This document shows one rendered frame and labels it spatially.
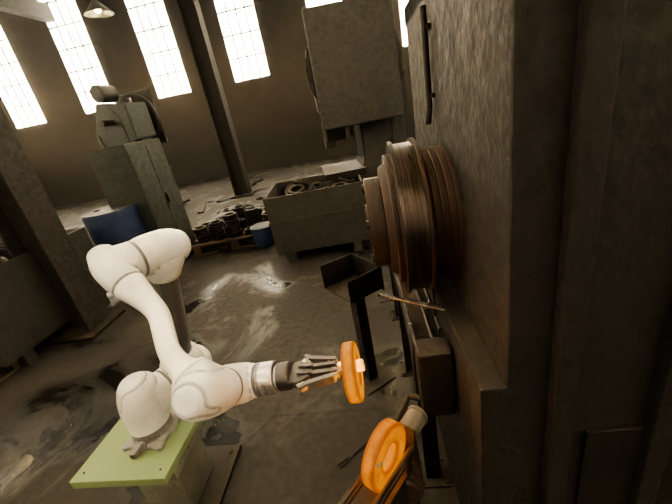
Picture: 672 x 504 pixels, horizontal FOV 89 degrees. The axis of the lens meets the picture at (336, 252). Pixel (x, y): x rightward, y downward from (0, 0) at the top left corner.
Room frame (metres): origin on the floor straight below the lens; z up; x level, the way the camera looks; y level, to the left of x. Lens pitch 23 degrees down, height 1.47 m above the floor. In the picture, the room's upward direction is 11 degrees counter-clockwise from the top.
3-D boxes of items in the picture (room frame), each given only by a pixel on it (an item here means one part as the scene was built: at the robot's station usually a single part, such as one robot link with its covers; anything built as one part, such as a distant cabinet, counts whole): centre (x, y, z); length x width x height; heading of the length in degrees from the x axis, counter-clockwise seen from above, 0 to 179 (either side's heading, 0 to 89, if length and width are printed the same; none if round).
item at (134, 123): (8.20, 3.81, 1.36); 1.37 x 1.16 x 2.71; 73
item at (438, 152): (1.01, -0.32, 1.11); 0.47 x 0.10 x 0.47; 173
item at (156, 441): (1.07, 0.89, 0.41); 0.22 x 0.18 x 0.06; 168
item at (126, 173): (4.25, 2.10, 0.75); 0.70 x 0.48 x 1.50; 173
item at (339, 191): (3.84, 0.09, 0.39); 1.03 x 0.83 x 0.79; 87
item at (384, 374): (1.58, -0.05, 0.36); 0.26 x 0.20 x 0.72; 28
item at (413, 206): (1.02, -0.24, 1.11); 0.47 x 0.06 x 0.47; 173
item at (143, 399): (1.11, 0.87, 0.54); 0.18 x 0.16 x 0.22; 144
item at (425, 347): (0.79, -0.22, 0.68); 0.11 x 0.08 x 0.24; 83
